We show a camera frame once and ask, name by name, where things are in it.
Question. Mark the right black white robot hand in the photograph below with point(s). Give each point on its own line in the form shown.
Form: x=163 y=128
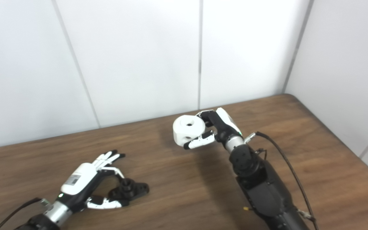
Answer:
x=224 y=126

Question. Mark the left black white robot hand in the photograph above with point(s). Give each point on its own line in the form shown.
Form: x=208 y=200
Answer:
x=80 y=179

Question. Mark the round white plastic piece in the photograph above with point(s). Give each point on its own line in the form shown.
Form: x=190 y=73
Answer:
x=185 y=131

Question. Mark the black flanged holder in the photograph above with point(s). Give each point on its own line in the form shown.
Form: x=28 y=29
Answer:
x=133 y=190

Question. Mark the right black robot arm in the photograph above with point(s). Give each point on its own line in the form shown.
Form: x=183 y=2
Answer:
x=264 y=188

